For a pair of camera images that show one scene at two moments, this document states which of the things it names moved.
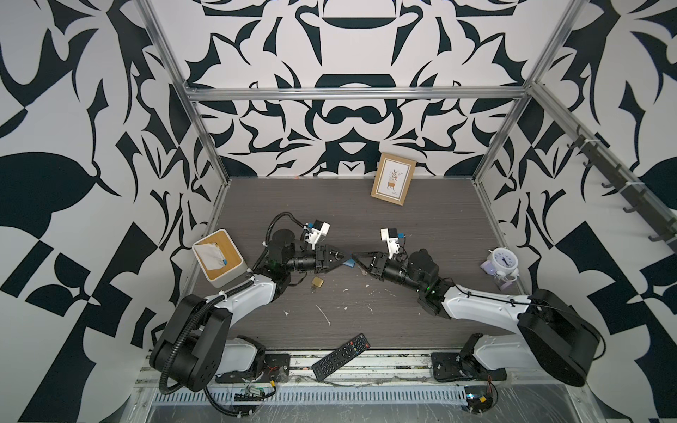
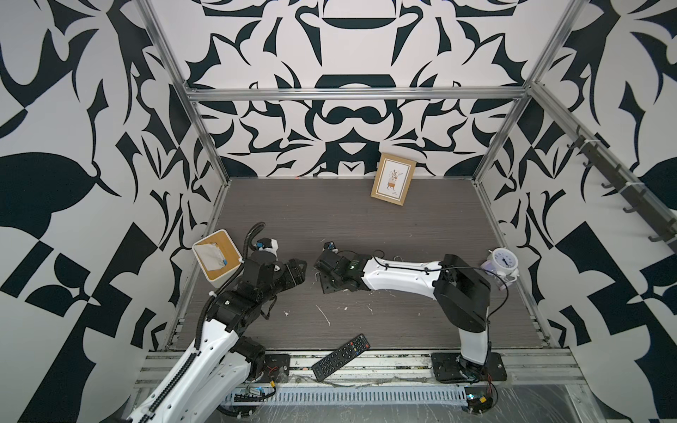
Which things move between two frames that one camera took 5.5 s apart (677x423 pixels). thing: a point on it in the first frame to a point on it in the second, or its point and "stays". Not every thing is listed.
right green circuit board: x=479 y=398 stays
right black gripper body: x=383 y=263 to x=331 y=285
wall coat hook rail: x=624 y=180 stays
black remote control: x=337 y=359 stays
